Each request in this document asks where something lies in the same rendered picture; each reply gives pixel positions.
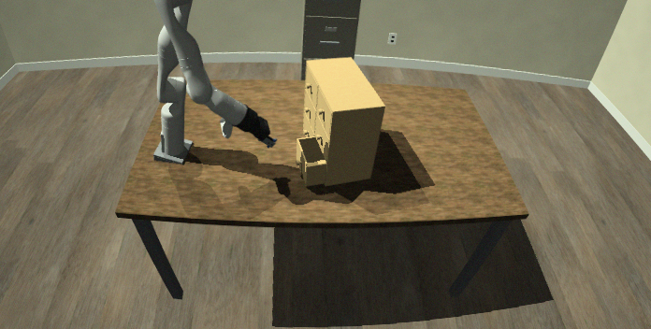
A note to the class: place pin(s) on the tan wooden chest of drawers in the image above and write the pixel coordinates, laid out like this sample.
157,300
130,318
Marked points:
356,121

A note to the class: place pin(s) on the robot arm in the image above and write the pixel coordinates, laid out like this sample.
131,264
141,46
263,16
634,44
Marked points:
174,35

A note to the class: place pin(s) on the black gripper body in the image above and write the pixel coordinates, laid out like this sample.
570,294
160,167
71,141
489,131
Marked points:
246,120

